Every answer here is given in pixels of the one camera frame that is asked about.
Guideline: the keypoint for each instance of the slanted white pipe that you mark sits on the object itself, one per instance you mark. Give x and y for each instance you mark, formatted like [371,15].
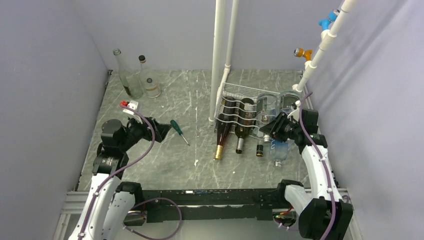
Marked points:
[327,37]

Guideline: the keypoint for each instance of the white wire wine rack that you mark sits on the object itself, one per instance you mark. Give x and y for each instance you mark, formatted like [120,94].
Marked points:
[239,92]

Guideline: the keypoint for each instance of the orange pipe nozzle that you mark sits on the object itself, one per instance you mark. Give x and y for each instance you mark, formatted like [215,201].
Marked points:
[300,52]

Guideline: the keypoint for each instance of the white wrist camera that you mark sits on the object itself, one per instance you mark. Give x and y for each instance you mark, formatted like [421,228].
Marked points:
[294,115]
[130,107]

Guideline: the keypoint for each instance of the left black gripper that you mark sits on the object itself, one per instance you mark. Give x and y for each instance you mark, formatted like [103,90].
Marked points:
[160,130]

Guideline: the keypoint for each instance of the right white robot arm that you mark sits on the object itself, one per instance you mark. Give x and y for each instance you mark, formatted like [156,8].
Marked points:
[322,214]

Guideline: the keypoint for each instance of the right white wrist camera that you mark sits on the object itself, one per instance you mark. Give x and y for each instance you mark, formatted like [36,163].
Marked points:
[294,115]

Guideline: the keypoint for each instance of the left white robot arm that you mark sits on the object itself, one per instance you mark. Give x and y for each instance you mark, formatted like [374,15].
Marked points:
[110,198]

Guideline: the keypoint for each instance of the blue labelled water bottle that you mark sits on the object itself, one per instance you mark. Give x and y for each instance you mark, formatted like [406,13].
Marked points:
[279,151]

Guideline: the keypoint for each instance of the thick white vertical pipe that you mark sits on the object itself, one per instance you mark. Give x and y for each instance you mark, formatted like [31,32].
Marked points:
[219,20]

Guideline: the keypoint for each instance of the blue pipe nozzle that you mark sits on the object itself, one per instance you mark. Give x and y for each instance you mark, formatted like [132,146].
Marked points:
[331,18]

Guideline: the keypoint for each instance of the dark bottle grey foil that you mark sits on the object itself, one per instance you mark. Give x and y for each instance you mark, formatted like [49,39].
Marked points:
[244,122]

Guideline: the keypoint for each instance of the clear bottle dark green label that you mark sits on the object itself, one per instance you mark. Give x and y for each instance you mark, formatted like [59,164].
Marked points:
[287,98]

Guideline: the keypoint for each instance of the clear bottle white label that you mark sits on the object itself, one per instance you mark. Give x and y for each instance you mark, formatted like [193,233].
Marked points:
[148,78]

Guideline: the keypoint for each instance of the clear bottle silver cap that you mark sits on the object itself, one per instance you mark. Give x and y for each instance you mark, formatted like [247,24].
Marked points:
[266,109]

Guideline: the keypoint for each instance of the dark bottle black cap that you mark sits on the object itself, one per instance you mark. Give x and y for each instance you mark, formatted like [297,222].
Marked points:
[259,150]

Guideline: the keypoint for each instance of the dark bottle gold foil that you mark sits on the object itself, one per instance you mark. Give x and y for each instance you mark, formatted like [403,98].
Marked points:
[223,126]

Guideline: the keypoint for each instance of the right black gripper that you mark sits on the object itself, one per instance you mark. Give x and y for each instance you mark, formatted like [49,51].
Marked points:
[274,128]

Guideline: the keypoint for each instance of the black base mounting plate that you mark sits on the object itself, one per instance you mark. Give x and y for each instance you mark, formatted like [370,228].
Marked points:
[207,204]

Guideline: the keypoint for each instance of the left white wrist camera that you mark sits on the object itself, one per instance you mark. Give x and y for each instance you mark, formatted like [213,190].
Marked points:
[130,107]

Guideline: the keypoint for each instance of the green handled screwdriver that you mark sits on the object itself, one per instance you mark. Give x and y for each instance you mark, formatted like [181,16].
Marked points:
[177,128]

